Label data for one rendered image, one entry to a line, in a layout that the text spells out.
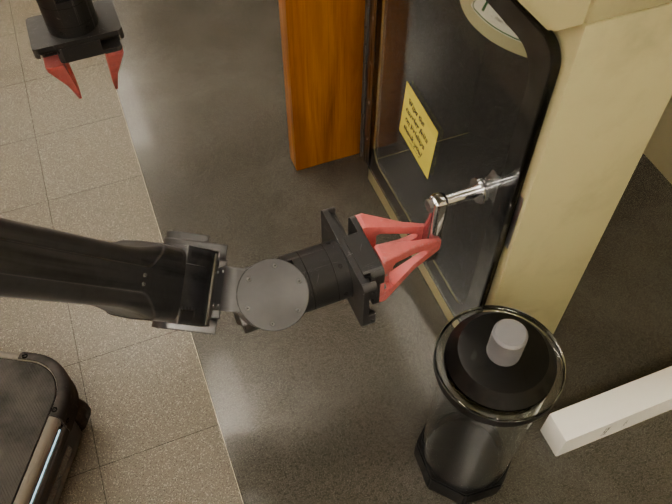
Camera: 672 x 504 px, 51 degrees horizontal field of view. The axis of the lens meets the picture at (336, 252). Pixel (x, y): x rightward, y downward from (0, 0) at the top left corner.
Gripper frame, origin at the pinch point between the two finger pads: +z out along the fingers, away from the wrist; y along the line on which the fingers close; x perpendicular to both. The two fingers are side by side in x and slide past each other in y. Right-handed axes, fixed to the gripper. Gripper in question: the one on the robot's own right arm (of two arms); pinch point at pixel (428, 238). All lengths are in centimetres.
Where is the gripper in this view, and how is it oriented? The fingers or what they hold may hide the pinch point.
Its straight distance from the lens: 68.9
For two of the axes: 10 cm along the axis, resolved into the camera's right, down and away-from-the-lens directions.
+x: 0.1, 6.1, 7.9
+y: -3.8, -7.3, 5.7
